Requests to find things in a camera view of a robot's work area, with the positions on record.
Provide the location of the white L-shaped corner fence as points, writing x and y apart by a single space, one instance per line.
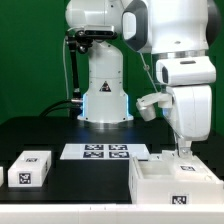
113 214

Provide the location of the white door panel with marker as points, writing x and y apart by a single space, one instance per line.
187 169

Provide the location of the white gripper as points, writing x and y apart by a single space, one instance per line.
190 115

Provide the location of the white block at left edge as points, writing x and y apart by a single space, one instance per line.
1 176

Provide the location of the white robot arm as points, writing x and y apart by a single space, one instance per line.
177 33

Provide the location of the grey depth camera bar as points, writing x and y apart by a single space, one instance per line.
100 31

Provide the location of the white box with marker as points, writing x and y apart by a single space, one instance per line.
30 169

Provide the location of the white cabinet body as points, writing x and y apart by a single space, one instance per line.
151 183

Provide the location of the white base marker plate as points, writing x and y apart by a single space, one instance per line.
104 152

